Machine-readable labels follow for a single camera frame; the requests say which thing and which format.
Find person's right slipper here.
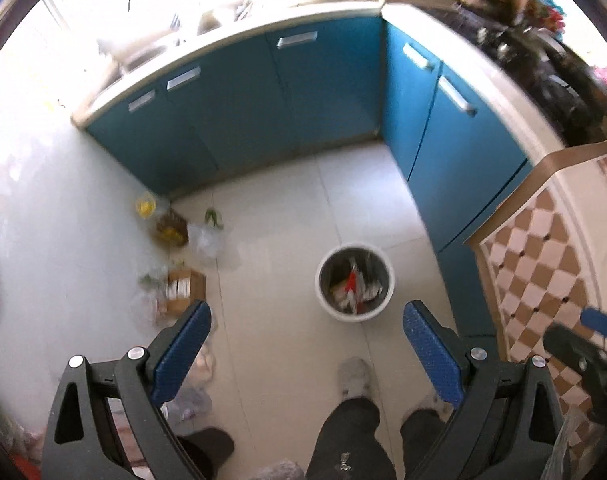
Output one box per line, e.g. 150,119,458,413
417,394,450,417

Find black gas stove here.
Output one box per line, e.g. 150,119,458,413
476,20,607,145

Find checkered printed tablecloth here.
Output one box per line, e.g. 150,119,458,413
465,142,607,457

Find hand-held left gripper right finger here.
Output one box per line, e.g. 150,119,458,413
402,300,567,480

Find person's dark pants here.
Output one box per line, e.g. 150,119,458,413
306,395,455,480

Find colourful wall stickers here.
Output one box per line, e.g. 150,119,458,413
531,0,571,33

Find clear plastic bag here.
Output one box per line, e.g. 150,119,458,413
541,407,585,480

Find person's slipper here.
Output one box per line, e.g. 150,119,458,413
337,357,372,397
417,394,450,417

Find blue kitchen cabinet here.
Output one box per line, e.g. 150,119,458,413
84,12,533,335

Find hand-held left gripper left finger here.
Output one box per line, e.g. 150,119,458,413
41,300,213,480

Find steel sink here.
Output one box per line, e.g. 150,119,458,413
96,25,185,72

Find cardboard box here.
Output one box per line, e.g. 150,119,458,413
156,269,207,316

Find crumpled clear bag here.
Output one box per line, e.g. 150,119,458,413
188,222,225,257

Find person's left slipper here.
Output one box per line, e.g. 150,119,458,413
337,357,372,397

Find white trash bin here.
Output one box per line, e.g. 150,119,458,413
315,242,397,323

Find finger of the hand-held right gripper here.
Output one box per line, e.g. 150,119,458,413
580,307,607,345
542,322,607,396

